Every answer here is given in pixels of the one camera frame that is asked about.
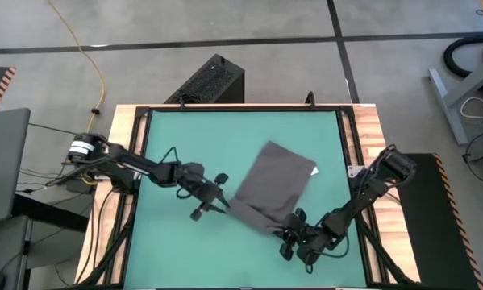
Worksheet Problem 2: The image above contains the large black striped-edge mat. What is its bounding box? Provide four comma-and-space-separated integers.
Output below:
393, 152, 483, 290

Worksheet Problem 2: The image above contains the grey laptop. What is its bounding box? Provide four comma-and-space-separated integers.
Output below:
0, 107, 31, 225

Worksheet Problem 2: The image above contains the black metal beam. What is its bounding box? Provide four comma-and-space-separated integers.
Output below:
10, 193, 91, 234

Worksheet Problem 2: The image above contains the grey side cabinet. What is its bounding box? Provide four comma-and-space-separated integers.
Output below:
0, 215, 29, 290

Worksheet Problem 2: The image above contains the black metal table frame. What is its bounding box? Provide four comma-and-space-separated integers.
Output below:
77, 102, 423, 290

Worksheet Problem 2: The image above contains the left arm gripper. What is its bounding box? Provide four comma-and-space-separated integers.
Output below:
190, 172, 231, 222

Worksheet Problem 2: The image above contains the grey metal desk leg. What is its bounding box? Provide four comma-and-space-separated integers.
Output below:
427, 50, 483, 146

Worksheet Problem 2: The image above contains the yellow cable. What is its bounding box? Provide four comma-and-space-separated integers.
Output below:
45, 0, 106, 186

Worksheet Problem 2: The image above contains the black cable loop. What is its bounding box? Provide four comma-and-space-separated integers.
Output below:
462, 131, 483, 187

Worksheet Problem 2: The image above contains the thin black cable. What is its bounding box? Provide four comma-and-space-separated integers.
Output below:
28, 122, 81, 136

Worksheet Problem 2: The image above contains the thick black hose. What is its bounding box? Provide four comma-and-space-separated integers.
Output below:
443, 34, 483, 80

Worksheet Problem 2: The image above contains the grey-brown towel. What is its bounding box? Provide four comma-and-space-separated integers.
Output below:
227, 139, 319, 234

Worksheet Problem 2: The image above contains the green table mat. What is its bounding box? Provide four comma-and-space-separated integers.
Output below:
123, 110, 369, 289

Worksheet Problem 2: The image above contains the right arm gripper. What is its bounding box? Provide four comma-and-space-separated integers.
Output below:
279, 208, 327, 265

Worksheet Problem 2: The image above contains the black perforated computer tower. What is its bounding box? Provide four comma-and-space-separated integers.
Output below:
164, 53, 245, 105

